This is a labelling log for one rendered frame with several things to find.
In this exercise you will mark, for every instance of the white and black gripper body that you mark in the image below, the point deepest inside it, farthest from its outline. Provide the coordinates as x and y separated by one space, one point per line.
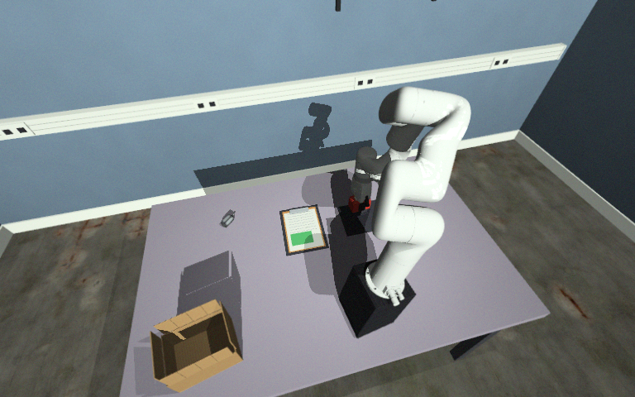
361 190

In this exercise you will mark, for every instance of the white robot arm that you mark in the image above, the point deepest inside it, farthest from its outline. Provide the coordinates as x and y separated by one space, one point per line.
422 180

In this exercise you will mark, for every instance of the red self-inking stamp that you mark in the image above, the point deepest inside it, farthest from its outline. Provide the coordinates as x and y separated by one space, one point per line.
354 206

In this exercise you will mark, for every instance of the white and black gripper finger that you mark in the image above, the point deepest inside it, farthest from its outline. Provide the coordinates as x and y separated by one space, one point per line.
365 204

